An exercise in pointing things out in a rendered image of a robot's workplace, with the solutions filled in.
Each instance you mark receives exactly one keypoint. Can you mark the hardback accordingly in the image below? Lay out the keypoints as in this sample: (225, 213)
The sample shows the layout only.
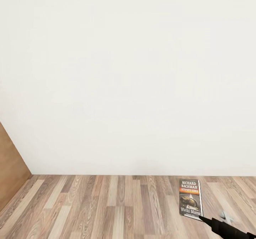
(190, 199)

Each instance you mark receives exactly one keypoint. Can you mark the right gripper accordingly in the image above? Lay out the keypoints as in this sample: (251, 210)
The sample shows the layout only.
(225, 230)

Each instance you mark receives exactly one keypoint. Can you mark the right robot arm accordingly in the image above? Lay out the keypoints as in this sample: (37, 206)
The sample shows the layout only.
(223, 227)

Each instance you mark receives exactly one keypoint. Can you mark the sliding door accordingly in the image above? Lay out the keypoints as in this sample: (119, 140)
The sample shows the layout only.
(13, 170)

